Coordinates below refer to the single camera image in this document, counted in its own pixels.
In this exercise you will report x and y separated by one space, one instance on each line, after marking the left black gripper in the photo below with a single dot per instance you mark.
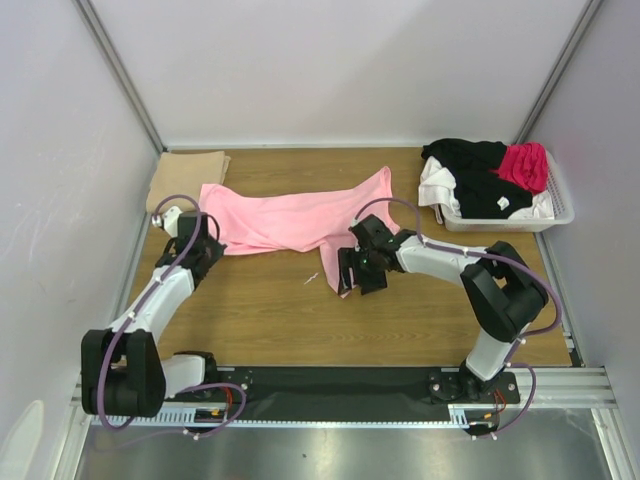
217 251

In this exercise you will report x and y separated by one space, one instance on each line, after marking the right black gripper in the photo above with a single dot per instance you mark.
361 267

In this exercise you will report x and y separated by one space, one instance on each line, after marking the pink t shirt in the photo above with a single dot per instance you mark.
298 222

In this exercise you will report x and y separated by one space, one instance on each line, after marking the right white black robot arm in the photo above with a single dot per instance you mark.
503 292

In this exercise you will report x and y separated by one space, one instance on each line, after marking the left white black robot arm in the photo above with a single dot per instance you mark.
121 370

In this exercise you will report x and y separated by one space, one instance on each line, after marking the small pink thread scrap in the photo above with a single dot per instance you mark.
311 278

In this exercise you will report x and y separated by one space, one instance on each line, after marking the folded beige t shirt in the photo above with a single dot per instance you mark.
185 173

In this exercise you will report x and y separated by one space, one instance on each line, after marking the white t shirt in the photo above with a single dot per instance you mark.
436 189

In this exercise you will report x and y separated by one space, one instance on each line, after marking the black t shirt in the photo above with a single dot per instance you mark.
479 190

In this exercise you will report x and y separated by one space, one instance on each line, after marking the crimson red t shirt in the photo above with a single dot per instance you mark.
525 165

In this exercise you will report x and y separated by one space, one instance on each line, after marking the white plastic laundry basket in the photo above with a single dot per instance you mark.
560 201

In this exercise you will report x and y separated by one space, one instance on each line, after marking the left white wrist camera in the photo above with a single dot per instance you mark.
167 221

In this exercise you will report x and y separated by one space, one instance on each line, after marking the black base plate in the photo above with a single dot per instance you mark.
394 407

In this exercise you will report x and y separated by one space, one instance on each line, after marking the grey slotted cable duct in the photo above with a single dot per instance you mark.
192 416

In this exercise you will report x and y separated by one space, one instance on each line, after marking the aluminium frame rail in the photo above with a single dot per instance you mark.
547 387

